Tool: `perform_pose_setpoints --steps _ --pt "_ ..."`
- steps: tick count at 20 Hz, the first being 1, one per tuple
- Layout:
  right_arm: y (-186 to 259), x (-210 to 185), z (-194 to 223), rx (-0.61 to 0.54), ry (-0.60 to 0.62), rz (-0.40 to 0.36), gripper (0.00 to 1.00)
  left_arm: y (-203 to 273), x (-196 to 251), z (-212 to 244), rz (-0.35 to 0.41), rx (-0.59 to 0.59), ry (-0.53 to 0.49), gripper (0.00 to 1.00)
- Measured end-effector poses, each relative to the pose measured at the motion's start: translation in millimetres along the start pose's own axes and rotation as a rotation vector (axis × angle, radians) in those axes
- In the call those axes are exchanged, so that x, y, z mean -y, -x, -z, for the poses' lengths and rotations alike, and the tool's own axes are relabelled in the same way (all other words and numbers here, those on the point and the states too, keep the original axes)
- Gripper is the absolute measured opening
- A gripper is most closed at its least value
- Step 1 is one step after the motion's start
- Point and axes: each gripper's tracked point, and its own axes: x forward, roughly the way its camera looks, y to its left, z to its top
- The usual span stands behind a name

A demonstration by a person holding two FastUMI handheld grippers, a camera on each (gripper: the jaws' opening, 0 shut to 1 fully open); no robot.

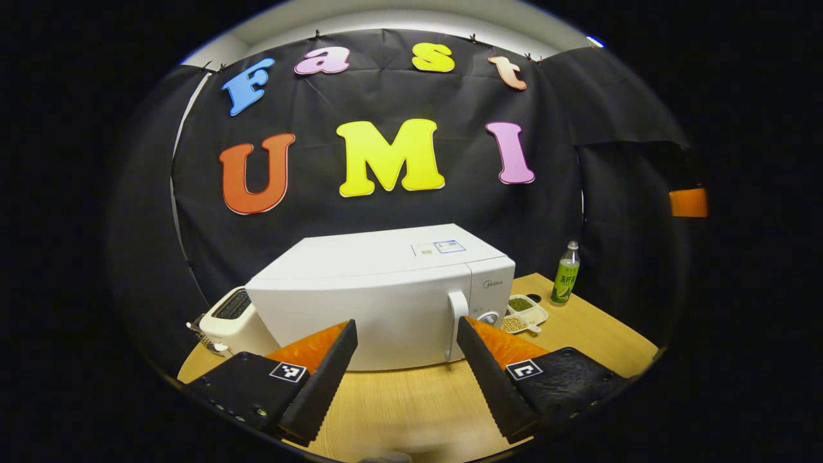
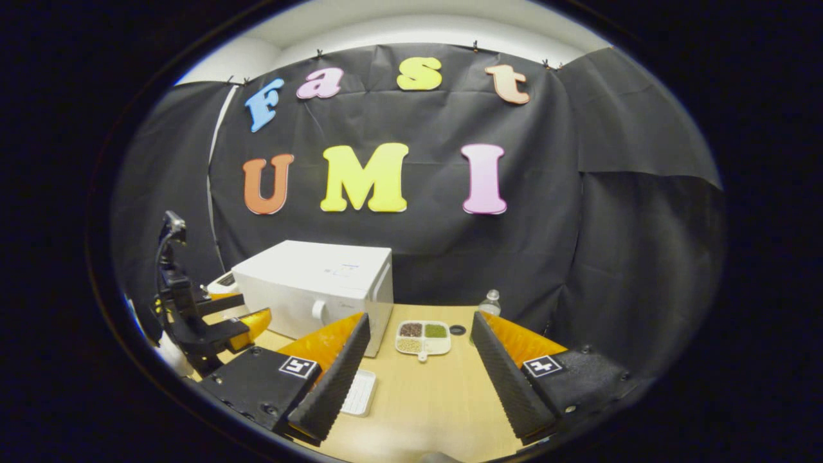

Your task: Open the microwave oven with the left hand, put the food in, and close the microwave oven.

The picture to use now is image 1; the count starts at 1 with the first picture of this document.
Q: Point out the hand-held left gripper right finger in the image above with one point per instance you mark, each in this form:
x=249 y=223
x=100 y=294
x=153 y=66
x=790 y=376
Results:
x=485 y=379

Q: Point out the green tea bottle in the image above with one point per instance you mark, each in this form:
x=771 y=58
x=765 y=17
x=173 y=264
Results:
x=566 y=283

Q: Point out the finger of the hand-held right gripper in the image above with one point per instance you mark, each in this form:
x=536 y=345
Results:
x=688 y=202

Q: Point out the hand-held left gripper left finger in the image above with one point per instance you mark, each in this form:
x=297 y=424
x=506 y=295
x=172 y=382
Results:
x=325 y=386

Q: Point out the white divided dish of beans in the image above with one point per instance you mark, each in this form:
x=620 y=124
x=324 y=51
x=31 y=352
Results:
x=530 y=315

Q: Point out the white microwave oven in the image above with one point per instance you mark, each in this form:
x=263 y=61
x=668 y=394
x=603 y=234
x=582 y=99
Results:
x=386 y=302

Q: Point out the white toaster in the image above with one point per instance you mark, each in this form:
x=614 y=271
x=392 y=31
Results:
x=238 y=328

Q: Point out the ceiling light panel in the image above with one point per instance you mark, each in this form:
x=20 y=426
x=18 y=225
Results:
x=595 y=42

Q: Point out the black backdrop cloth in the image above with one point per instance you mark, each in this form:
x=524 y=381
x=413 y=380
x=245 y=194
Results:
x=546 y=212

